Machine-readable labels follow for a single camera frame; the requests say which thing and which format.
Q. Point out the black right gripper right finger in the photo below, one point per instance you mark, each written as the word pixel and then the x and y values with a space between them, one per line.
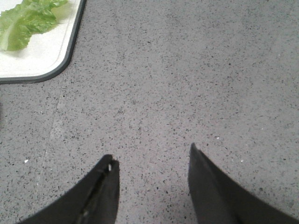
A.
pixel 217 199

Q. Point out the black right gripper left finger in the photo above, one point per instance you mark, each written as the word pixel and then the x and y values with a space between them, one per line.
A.
pixel 93 200

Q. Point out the green lettuce leaf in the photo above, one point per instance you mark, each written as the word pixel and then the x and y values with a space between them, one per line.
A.
pixel 28 18

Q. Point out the white cutting board grey rim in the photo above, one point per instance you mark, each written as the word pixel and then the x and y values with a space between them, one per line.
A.
pixel 48 54

